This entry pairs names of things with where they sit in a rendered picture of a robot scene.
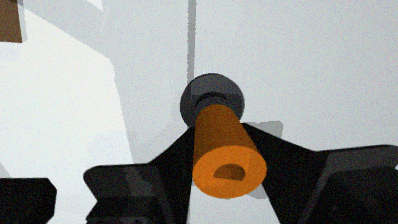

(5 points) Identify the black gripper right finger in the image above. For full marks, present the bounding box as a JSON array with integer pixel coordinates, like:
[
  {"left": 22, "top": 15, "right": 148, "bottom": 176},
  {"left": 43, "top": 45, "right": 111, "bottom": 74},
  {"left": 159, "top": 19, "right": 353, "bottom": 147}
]
[{"left": 241, "top": 123, "right": 398, "bottom": 224}]

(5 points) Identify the dark grey round pedestal with shaft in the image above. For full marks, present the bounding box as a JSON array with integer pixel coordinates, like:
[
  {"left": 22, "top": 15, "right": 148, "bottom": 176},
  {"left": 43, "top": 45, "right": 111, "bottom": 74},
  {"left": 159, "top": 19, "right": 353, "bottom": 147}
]
[{"left": 180, "top": 73, "right": 245, "bottom": 128}]

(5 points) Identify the orange knob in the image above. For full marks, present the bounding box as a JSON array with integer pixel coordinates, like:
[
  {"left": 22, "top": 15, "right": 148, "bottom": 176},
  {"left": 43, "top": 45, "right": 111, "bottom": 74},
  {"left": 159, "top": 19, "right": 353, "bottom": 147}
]
[{"left": 192, "top": 104, "right": 267, "bottom": 199}]

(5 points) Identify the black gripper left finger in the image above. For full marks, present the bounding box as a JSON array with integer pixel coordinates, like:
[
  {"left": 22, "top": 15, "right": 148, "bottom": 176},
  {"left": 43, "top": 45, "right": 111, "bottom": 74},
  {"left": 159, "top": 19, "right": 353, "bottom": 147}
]
[{"left": 83, "top": 127, "right": 195, "bottom": 224}]

